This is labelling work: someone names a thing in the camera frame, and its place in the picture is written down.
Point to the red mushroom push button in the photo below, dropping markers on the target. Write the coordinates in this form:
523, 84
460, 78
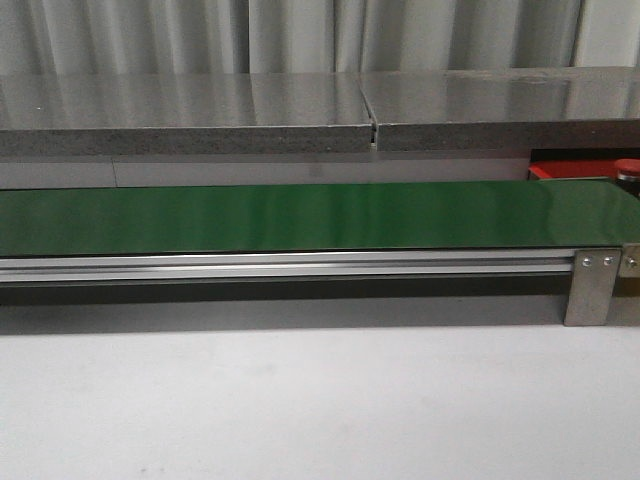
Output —
628, 175

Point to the white pleated curtain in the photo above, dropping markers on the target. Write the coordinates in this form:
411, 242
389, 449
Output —
121, 37

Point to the red plastic tray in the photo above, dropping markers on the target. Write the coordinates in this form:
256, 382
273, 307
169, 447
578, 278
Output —
573, 169

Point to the aluminium conveyor frame rail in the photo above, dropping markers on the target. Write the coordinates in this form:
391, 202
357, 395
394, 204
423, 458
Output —
290, 265

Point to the steel conveyor support bracket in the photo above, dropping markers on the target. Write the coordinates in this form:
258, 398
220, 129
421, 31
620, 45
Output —
593, 279

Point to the steel conveyor end plate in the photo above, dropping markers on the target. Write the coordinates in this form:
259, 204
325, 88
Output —
630, 261

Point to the green conveyor belt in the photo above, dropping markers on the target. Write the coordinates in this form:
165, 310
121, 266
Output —
316, 217

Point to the grey granite counter slab left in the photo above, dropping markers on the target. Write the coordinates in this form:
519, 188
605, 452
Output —
182, 114

